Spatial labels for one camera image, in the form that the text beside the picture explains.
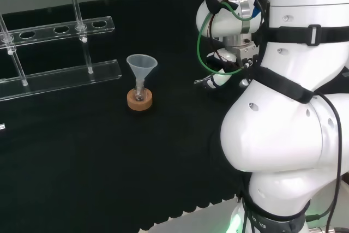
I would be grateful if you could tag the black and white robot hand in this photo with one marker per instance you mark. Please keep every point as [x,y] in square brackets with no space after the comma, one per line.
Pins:
[221,78]

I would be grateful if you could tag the translucent plastic weighing funnel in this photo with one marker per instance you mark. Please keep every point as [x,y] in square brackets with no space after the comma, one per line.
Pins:
[141,64]

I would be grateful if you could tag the clear acrylic funnel stand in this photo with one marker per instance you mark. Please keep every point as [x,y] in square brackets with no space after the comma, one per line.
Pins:
[65,77]

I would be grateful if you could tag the small round-bottom glass flask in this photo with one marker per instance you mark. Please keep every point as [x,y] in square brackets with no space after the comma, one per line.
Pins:
[139,95]

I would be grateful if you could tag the black bench cloth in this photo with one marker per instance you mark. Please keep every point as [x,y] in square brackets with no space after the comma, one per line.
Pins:
[109,162]

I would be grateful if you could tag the small clear label holder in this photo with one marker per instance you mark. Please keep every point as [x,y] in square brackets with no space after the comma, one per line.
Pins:
[2,126]

